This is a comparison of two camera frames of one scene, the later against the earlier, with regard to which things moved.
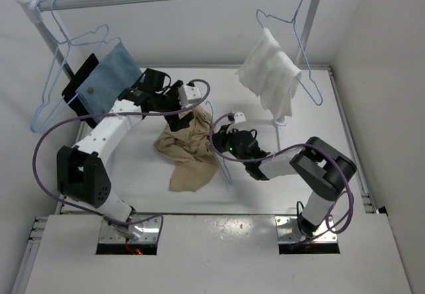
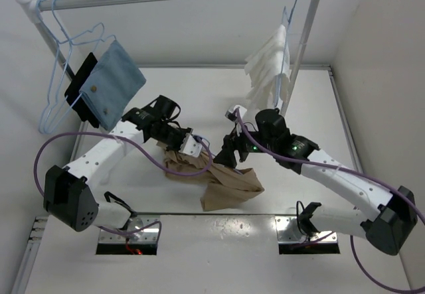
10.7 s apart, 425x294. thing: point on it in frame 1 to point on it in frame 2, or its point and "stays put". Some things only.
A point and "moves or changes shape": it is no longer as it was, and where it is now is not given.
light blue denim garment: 117,72 stays put
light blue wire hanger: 222,160 to 208,142
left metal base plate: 107,233 stays put
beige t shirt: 188,152 moves or changes shape
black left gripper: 176,123 to 184,131
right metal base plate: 289,231 stays put
